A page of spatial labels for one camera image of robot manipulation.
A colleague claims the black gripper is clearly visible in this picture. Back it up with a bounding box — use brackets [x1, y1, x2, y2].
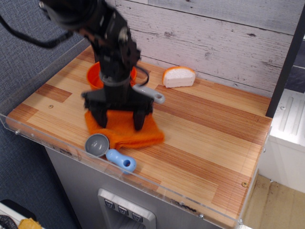
[82, 83, 153, 131]

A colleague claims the orange cloth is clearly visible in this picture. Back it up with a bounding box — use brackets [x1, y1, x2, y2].
[84, 110, 164, 150]

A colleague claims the blue grey toy spoon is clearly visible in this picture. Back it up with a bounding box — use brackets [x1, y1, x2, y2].
[85, 134, 137, 174]

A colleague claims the orange toy pot grey handle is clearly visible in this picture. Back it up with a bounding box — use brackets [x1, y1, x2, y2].
[86, 62, 165, 104]

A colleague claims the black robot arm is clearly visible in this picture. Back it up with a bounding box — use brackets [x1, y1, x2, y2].
[41, 0, 153, 130]

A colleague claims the white orange cheese wedge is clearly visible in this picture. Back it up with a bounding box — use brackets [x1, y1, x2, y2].
[162, 66, 196, 88]

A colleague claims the grey cabinet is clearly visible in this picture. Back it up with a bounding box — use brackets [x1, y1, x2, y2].
[47, 144, 243, 229]

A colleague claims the silver button control panel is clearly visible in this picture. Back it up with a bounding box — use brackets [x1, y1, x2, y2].
[98, 188, 157, 229]

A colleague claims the clear acrylic table guard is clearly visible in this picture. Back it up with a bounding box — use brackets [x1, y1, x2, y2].
[0, 41, 271, 229]

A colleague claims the yellow tape piece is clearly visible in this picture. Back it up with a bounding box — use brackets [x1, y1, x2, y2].
[18, 218, 43, 229]

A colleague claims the white ridged appliance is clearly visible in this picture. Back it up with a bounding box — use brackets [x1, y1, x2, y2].
[258, 89, 305, 193]

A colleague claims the black braided cable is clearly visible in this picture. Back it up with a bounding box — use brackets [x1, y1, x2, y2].
[0, 214, 19, 229]

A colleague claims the black right frame post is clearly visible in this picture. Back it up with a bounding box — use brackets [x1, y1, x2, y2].
[265, 0, 305, 119]

